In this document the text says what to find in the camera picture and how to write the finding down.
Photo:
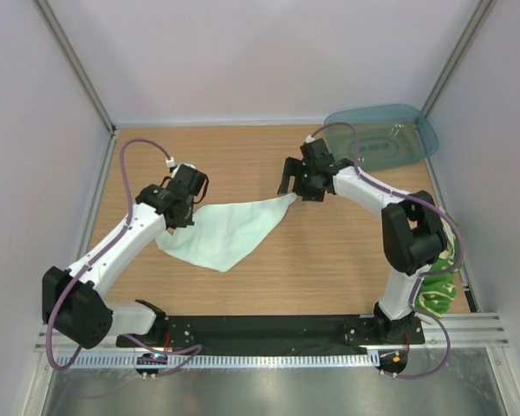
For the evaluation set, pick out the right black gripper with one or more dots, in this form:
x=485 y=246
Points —
x=295 y=167

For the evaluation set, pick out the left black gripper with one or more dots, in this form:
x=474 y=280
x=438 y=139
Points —
x=188 y=222

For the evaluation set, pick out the light mint green towel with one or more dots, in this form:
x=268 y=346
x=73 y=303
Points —
x=225 y=234

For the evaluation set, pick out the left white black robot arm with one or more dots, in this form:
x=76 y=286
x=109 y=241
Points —
x=73 y=300

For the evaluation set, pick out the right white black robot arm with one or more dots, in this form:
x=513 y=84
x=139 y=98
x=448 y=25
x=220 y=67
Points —
x=412 y=231

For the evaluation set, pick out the teal transparent plastic basin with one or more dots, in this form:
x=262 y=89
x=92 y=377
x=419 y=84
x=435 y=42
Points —
x=391 y=135

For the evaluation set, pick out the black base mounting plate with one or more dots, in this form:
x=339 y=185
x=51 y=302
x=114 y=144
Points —
x=277 y=334

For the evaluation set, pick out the green patterned towel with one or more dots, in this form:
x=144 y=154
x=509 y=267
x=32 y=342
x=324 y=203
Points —
x=437 y=293

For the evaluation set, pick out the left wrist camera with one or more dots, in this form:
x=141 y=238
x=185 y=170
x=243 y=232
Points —
x=188 y=181

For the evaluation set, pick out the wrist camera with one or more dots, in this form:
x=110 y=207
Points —
x=316 y=154
x=188 y=181

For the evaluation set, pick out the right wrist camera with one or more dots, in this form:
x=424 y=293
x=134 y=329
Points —
x=316 y=154

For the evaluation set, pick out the white slotted cable duct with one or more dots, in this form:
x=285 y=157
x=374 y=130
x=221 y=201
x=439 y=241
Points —
x=143 y=360

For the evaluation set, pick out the left aluminium frame post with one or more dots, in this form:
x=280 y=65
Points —
x=65 y=46

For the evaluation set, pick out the aluminium frame post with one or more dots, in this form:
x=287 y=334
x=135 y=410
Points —
x=65 y=46
x=466 y=38

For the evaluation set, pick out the aluminium front rail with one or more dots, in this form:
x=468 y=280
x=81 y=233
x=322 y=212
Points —
x=464 y=330

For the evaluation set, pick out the right aluminium frame post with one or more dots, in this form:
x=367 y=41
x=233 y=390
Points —
x=466 y=38

